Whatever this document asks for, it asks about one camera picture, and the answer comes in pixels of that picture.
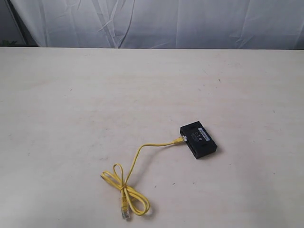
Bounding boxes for green plant leaves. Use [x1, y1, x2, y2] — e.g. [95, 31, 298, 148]
[0, 40, 17, 47]

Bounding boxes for yellow ethernet cable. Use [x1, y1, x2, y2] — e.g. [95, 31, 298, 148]
[99, 135, 187, 223]

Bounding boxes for white backdrop cloth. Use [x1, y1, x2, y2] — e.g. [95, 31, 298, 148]
[12, 0, 304, 49]

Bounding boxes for black network switch box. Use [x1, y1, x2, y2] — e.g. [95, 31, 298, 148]
[180, 121, 218, 159]

